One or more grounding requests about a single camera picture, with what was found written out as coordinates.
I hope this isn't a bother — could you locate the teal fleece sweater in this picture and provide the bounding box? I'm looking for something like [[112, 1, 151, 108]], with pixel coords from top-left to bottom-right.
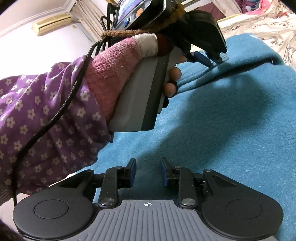
[[91, 34, 295, 240]]

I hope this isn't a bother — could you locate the pile of clothes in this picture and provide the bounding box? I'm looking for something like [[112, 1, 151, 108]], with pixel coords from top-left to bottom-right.
[[236, 0, 260, 13]]

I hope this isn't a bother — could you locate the left hand in glove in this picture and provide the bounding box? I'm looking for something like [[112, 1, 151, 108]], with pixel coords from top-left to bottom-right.
[[84, 33, 174, 122]]

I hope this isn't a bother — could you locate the phone on gripper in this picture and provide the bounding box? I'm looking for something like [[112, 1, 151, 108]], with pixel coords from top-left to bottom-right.
[[112, 0, 167, 30]]

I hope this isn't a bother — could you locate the shiny floral satin quilt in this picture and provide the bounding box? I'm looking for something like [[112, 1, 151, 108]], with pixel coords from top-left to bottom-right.
[[218, 1, 295, 69]]

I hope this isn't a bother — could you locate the left beige curtain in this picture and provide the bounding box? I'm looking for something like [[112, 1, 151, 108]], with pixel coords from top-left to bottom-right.
[[70, 0, 108, 42]]

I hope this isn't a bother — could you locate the black cable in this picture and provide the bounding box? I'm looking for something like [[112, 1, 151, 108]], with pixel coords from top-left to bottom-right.
[[11, 2, 121, 208]]

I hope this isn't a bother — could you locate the wall air conditioner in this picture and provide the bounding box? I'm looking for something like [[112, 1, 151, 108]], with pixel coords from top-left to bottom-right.
[[32, 13, 72, 36]]

